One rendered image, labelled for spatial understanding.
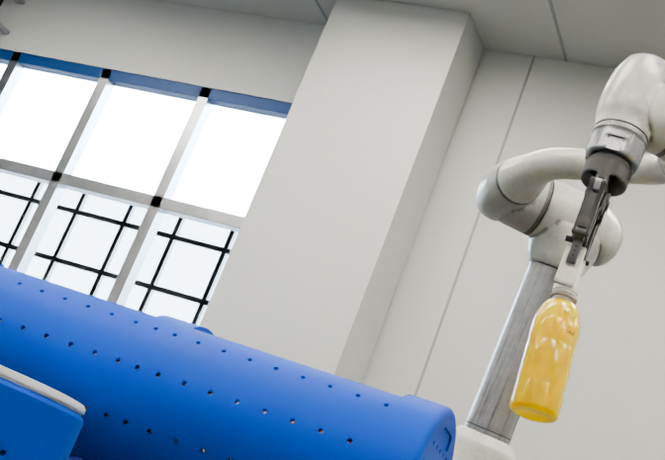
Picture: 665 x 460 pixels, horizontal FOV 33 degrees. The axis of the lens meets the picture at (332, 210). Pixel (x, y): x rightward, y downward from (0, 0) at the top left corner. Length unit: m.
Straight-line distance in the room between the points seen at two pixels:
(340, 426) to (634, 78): 0.76
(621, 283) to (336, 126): 1.38
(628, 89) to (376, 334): 3.03
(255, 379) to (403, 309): 3.23
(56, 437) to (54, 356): 0.33
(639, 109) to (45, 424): 1.04
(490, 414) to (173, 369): 0.91
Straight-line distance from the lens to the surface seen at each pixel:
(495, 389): 2.36
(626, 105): 1.87
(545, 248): 2.38
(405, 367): 4.73
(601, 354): 4.59
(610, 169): 1.82
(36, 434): 1.36
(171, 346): 1.67
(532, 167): 2.21
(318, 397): 1.58
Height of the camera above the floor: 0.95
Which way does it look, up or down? 17 degrees up
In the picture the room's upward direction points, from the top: 22 degrees clockwise
